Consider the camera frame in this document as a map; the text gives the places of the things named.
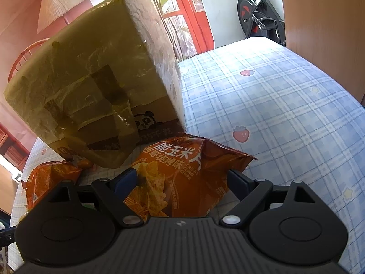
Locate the wooden board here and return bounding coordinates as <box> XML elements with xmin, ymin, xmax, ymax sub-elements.
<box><xmin>278</xmin><ymin>0</ymin><xmax>365</xmax><ymax>107</ymax></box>

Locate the black exercise bike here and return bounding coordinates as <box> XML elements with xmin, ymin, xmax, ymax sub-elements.
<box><xmin>236</xmin><ymin>0</ymin><xmax>286</xmax><ymax>47</ymax></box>

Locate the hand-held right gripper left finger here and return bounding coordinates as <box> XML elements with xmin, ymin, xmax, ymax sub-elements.
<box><xmin>48</xmin><ymin>168</ymin><xmax>149</xmax><ymax>226</ymax></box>

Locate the orange corn chips bag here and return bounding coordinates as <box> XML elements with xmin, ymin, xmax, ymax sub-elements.
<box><xmin>21</xmin><ymin>160</ymin><xmax>93</xmax><ymax>213</ymax></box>
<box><xmin>124</xmin><ymin>133</ymin><xmax>258</xmax><ymax>219</ymax></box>

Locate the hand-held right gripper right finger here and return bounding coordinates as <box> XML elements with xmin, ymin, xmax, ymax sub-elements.
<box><xmin>219</xmin><ymin>169</ymin><xmax>317</xmax><ymax>227</ymax></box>

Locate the brown cardboard box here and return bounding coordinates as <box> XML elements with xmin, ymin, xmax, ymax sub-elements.
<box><xmin>3</xmin><ymin>0</ymin><xmax>186</xmax><ymax>169</ymax></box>

